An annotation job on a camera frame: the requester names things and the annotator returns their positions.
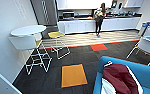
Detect white round table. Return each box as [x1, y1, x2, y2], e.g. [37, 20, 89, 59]
[9, 24, 48, 38]

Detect white upper cabinets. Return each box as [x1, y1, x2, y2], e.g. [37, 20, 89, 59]
[55, 0, 146, 11]

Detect white wire-leg chair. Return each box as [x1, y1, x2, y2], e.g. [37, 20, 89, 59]
[8, 32, 53, 77]

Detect red and white varsity jacket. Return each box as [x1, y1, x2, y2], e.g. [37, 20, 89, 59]
[100, 62, 144, 94]

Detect dark wall dispenser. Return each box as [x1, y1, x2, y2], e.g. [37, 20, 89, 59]
[110, 0, 119, 10]

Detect yellow wire-leg chair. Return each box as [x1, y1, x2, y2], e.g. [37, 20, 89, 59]
[47, 30, 72, 61]

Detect white wardrobe door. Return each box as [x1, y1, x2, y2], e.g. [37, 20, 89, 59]
[0, 64, 23, 94]

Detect white kitchen counter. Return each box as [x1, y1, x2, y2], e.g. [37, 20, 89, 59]
[57, 12, 144, 35]

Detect steel refrigerator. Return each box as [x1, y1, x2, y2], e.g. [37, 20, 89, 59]
[29, 0, 59, 28]

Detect person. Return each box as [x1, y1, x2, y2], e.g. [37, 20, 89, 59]
[93, 2, 107, 38]

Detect black microwave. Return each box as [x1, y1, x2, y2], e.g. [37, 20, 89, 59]
[62, 11, 76, 20]

